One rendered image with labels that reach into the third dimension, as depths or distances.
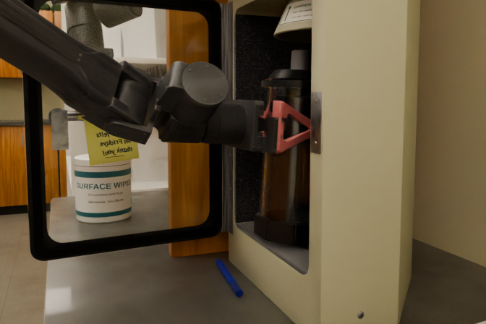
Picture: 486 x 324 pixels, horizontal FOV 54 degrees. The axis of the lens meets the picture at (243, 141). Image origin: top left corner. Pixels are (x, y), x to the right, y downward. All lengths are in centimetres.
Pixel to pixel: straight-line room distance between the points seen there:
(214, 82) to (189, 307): 32
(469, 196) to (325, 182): 48
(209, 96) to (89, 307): 35
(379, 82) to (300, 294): 28
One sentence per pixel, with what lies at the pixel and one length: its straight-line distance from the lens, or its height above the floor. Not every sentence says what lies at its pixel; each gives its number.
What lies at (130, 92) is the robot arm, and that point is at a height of 123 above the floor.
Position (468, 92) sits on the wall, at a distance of 98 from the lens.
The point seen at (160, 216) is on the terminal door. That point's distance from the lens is 80.
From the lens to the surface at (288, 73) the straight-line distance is 67.
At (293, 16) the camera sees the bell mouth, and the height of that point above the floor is 133.
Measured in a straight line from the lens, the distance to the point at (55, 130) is 73.
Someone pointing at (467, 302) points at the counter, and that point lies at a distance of 78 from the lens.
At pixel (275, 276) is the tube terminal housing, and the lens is 69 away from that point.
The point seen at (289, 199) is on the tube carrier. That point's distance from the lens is 67.
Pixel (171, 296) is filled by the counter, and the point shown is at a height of 94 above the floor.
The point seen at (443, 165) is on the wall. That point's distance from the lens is 102.
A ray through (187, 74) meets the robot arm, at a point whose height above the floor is 125.
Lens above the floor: 123
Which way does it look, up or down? 5 degrees down
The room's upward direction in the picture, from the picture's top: straight up
